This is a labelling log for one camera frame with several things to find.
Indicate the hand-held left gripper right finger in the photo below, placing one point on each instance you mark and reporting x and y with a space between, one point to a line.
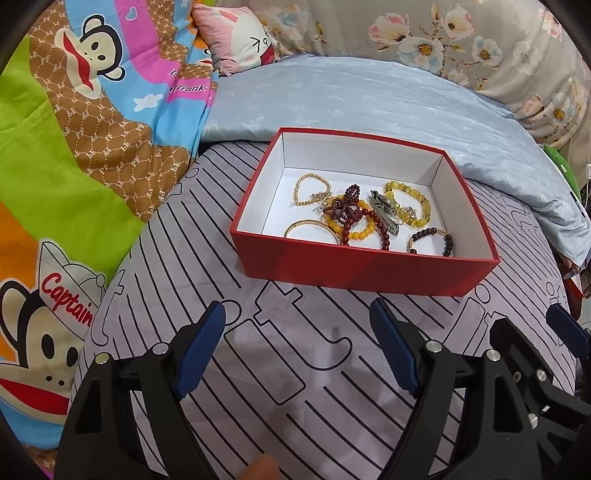
392 341

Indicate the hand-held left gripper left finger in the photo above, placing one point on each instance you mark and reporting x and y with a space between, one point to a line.
203 346

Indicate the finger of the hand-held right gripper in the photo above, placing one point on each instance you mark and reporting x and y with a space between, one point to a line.
505 334
564 327

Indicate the red cardboard box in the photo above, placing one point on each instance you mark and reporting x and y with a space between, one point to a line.
369 272

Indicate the silver wristwatch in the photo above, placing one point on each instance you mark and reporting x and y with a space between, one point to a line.
385 214

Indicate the gold bangle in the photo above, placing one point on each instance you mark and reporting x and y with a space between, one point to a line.
304 222

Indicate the person's left hand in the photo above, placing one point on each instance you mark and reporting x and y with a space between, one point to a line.
262 468

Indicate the dark wooden furniture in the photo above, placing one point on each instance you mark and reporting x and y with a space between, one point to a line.
573 290

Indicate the grey striped bed sheet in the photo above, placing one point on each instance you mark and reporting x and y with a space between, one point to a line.
300 369

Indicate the green plush toy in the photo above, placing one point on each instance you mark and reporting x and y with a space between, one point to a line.
561 164

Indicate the cartoon monkey blanket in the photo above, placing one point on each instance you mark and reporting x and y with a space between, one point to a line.
92 138

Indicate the light blue quilt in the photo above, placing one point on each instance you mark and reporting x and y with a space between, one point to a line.
369 92

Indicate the floral grey pillow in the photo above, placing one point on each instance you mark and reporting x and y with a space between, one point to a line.
461 41

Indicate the pink rabbit pillow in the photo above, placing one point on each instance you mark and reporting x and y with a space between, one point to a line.
240 41

